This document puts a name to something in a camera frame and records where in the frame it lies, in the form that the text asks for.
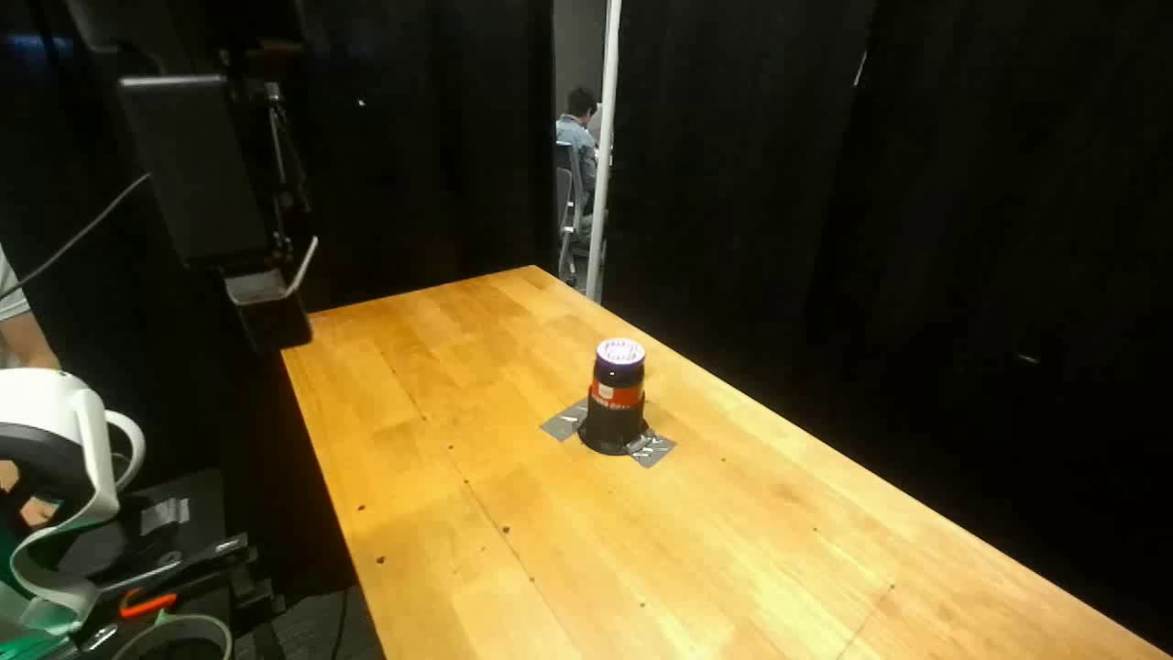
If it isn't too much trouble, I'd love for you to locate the white vertical pole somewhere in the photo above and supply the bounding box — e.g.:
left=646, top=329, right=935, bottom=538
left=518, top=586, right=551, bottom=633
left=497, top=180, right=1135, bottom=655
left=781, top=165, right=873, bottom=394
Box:
left=581, top=0, right=625, bottom=303

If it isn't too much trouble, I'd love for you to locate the person in blue shirt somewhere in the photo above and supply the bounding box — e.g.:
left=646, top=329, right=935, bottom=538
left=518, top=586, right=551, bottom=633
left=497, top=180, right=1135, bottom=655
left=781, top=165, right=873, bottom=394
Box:
left=555, top=82, right=605, bottom=192

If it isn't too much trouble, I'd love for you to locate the person forearm grey sleeve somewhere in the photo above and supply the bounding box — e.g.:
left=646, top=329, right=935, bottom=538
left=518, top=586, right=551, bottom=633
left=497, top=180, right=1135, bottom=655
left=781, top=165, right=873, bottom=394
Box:
left=0, top=246, right=63, bottom=375

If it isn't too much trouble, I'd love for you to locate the black curtain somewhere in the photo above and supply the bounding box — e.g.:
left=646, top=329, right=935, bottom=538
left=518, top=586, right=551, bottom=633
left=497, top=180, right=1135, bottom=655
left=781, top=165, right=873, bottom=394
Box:
left=284, top=0, right=559, bottom=309
left=605, top=0, right=1173, bottom=652

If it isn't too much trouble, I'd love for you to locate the dark bottle with purple lid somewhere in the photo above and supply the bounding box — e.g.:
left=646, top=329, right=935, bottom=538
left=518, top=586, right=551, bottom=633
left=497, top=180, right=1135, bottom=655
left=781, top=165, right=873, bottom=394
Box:
left=575, top=334, right=654, bottom=460

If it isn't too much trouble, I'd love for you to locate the orange handled tool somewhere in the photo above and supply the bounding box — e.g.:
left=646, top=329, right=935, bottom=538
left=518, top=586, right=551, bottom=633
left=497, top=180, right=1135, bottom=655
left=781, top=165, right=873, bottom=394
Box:
left=112, top=586, right=182, bottom=625

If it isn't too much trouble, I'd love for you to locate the grey tape strip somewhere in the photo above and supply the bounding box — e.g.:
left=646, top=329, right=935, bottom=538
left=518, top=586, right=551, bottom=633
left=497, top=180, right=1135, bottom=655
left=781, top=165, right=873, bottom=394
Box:
left=137, top=495, right=199, bottom=538

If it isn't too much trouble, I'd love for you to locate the white cable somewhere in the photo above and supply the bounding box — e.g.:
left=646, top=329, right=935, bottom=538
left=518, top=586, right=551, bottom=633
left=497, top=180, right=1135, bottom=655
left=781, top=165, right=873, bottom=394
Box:
left=14, top=168, right=157, bottom=292

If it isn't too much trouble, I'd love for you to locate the black tripod stand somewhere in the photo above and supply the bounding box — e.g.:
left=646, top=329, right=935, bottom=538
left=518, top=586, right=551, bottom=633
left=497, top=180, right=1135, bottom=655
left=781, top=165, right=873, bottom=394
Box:
left=256, top=78, right=310, bottom=274

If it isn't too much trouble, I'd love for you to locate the grey duct tape piece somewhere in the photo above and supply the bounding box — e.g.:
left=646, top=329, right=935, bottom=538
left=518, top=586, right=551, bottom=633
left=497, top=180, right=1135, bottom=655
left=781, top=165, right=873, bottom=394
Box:
left=539, top=396, right=595, bottom=443
left=622, top=428, right=679, bottom=473

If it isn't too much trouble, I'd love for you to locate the black box with white rim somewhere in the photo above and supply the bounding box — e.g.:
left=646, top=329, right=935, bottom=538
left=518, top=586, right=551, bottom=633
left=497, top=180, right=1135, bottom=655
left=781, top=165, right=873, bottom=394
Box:
left=221, top=236, right=327, bottom=356

